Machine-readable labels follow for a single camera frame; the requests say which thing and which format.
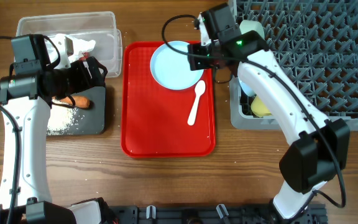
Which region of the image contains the white plastic spoon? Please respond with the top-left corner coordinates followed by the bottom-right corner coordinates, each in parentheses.
top-left (187, 80), bottom-right (206, 126)

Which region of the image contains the light blue plate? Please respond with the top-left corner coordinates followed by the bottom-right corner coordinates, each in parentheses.
top-left (150, 44), bottom-right (203, 90)

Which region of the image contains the orange carrot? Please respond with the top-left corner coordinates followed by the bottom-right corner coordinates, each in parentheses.
top-left (52, 96), bottom-right (91, 109)

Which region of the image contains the white rice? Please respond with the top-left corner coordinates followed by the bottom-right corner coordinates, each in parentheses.
top-left (47, 105), bottom-right (85, 136)

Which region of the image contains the red wrapper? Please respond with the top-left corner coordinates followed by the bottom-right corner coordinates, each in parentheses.
top-left (79, 52), bottom-right (90, 62)

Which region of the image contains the white napkin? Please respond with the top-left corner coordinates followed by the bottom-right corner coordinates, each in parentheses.
top-left (66, 35), bottom-right (96, 62)

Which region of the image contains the light blue rice bowl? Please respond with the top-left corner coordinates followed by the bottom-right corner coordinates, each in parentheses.
top-left (239, 80), bottom-right (256, 97)

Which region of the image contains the green bowl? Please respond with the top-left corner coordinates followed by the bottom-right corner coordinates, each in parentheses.
top-left (239, 20), bottom-right (265, 39)

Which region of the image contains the yellow cup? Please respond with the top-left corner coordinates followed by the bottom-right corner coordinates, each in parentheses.
top-left (250, 96), bottom-right (272, 118)

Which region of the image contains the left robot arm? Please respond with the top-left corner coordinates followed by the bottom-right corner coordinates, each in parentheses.
top-left (0, 34), bottom-right (118, 223)

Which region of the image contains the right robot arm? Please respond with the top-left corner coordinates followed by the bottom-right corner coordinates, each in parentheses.
top-left (188, 3), bottom-right (350, 223)

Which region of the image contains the black waste tray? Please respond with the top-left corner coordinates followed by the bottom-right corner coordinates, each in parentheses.
top-left (71, 86), bottom-right (106, 135)

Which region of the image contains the grey dishwasher rack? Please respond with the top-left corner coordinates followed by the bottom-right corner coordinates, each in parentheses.
top-left (229, 0), bottom-right (358, 131)

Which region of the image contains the red serving tray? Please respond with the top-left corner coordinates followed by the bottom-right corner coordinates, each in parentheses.
top-left (121, 41), bottom-right (216, 158)

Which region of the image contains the clear plastic bin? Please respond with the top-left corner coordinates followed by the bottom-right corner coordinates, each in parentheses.
top-left (16, 11), bottom-right (122, 78)

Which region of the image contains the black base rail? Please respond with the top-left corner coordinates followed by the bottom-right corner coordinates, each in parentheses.
top-left (104, 204), bottom-right (328, 224)

